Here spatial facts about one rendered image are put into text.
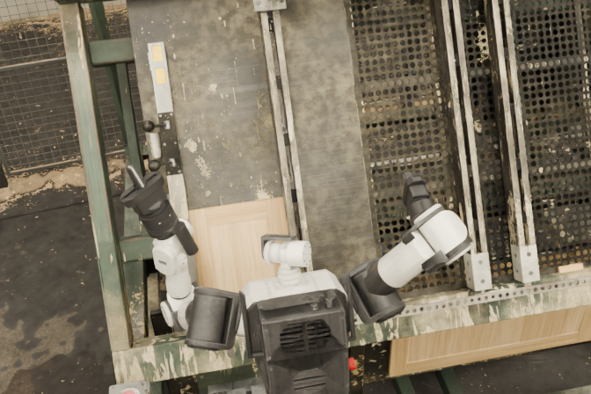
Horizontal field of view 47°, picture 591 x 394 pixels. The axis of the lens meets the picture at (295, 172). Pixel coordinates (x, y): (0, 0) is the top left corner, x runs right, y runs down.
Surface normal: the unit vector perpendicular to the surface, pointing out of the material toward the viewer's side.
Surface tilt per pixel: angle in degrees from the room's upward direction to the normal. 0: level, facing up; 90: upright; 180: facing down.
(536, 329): 90
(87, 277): 0
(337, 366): 82
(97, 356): 0
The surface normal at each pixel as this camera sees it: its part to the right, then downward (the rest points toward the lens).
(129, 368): 0.14, 0.05
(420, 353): 0.18, 0.59
